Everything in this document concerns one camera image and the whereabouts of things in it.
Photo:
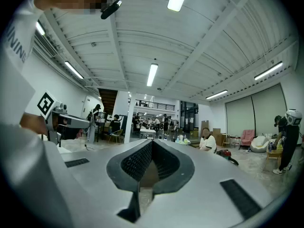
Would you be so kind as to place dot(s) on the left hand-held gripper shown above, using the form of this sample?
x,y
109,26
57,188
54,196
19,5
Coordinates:
x,y
53,113

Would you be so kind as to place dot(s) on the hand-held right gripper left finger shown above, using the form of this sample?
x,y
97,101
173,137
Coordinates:
x,y
99,174

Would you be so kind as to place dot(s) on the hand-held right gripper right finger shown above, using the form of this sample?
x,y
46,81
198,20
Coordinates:
x,y
204,186

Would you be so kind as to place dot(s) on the person's left forearm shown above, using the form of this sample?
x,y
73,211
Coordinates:
x,y
33,123

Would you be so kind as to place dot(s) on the black desk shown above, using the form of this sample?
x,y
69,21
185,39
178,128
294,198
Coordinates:
x,y
102,122

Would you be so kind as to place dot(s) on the clear glass tank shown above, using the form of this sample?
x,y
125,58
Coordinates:
x,y
101,116

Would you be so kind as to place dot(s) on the brown wooden staircase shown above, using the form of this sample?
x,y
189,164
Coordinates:
x,y
108,98

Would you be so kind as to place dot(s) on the red and teal vacuum cleaner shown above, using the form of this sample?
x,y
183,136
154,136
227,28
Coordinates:
x,y
225,153

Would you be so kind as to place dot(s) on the white pillar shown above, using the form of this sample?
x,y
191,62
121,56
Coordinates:
x,y
128,108

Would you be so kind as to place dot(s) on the round white side table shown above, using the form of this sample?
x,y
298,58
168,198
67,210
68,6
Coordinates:
x,y
181,140

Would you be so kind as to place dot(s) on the large cardboard box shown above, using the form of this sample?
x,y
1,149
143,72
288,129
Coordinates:
x,y
218,136

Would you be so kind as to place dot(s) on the flat cardboard sheet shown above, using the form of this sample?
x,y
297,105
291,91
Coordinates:
x,y
204,127

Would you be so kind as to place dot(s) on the white pump bottle blue top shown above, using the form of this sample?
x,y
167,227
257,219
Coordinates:
x,y
165,138

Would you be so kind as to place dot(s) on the pink armchair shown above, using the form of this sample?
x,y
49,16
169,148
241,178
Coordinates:
x,y
247,138

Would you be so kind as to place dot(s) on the white bean bag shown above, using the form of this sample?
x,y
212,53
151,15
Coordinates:
x,y
259,145

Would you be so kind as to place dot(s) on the dark glass door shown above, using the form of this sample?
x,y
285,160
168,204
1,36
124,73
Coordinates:
x,y
188,117

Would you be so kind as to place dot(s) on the white printed T-shirt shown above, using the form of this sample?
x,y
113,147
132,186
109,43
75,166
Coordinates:
x,y
16,91

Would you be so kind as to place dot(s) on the black balcony railing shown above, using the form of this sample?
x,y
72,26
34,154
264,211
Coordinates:
x,y
154,105

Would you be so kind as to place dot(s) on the small wooden table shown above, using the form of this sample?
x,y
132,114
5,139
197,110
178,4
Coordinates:
x,y
273,154

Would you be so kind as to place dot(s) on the pale roller blind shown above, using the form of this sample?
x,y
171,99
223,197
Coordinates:
x,y
240,115
268,108

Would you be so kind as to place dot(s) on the ceiling air conditioner unit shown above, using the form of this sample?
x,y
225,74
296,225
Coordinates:
x,y
45,44

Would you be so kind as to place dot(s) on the metal frame table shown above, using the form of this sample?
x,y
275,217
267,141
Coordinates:
x,y
147,130

